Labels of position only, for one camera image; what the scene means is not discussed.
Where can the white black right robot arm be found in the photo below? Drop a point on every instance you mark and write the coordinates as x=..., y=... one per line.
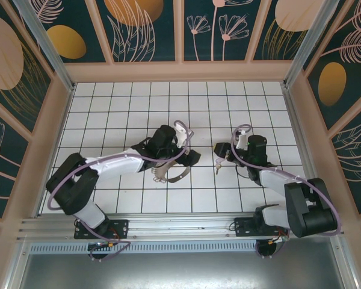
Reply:
x=307, y=210

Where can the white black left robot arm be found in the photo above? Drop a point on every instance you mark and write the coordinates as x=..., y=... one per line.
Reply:
x=114, y=164

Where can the grey metal sheet panel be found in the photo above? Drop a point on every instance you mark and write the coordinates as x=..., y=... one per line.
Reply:
x=180, y=271

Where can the aluminium side rail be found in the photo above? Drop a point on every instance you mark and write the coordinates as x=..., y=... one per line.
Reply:
x=298, y=129

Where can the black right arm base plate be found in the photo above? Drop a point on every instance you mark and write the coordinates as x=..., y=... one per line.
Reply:
x=242, y=228

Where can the long aluminium base rail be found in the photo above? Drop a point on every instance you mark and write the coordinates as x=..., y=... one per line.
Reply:
x=180, y=225

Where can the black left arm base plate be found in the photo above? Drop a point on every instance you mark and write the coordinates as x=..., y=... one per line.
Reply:
x=120, y=228

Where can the aluminium corner post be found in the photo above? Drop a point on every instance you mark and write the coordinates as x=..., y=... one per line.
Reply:
x=309, y=42
x=45, y=42

